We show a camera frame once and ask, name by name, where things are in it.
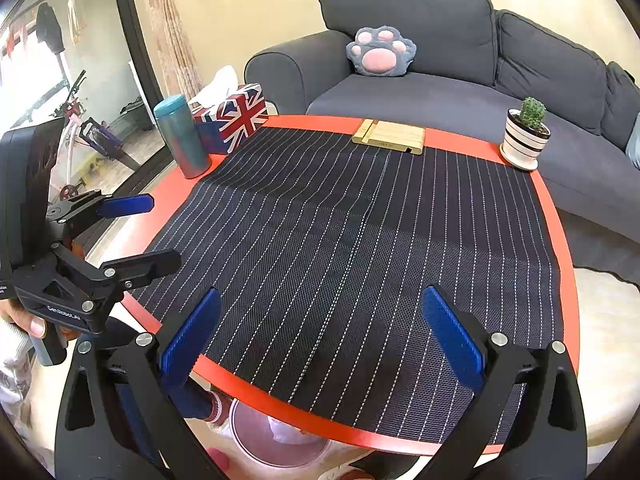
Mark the black striped table mat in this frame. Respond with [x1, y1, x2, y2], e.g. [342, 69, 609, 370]
[129, 126, 566, 445]

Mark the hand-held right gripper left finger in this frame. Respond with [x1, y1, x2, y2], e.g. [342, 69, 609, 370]
[55, 287, 223, 480]

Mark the dark grey sofa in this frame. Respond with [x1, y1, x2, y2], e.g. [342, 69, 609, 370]
[244, 0, 640, 268]

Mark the red table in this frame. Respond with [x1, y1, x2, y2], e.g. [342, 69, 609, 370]
[120, 115, 581, 456]

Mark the black sliding door frame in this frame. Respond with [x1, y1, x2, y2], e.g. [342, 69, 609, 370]
[111, 0, 171, 161]

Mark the flag print tissue box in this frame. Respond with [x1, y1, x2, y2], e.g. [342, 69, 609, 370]
[192, 83, 268, 156]

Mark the person's left hand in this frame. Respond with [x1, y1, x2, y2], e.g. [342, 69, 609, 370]
[0, 300, 49, 339]

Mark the wooden phone stand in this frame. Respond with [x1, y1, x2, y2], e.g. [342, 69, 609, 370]
[351, 118, 426, 153]

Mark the light blue cushion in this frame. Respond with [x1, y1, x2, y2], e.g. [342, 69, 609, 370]
[625, 115, 640, 168]

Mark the teal thermos bottle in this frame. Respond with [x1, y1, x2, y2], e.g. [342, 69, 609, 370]
[153, 94, 212, 180]

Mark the person's left forearm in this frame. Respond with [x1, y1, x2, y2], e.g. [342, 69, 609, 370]
[0, 322, 31, 361]

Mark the cream rug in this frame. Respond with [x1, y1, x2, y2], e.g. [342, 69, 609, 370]
[572, 267, 640, 436]

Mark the clear bin liner bag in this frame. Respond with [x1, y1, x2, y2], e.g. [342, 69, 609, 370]
[267, 415, 321, 448]

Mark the pink white exercise bike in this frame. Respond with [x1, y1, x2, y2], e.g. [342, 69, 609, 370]
[50, 70, 88, 201]

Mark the cactus in striped pot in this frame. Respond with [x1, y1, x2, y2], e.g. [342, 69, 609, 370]
[502, 97, 552, 163]

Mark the beige pink curtain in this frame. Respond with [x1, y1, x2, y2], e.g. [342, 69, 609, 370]
[137, 0, 206, 106]

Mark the white tissue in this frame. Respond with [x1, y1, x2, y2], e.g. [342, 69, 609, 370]
[192, 65, 246, 108]

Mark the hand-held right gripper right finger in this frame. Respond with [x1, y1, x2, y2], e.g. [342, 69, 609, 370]
[415, 285, 588, 480]

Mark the pink waste bin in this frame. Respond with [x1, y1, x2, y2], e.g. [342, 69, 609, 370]
[227, 395, 333, 471]

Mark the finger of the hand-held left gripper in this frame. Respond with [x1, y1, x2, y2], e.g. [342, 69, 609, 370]
[87, 248, 182, 312]
[45, 189, 156, 241]

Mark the person's patterned white top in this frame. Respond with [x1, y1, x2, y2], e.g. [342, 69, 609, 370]
[0, 360, 38, 426]

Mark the grey pink paw cushion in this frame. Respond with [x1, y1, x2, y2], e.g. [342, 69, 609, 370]
[346, 26, 418, 78]

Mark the black exercise machine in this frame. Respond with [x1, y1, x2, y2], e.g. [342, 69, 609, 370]
[80, 117, 143, 168]

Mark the hanging dark garment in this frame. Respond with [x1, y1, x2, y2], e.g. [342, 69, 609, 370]
[34, 2, 65, 56]

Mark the white saucer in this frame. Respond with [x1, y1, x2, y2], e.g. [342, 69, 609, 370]
[499, 142, 540, 171]

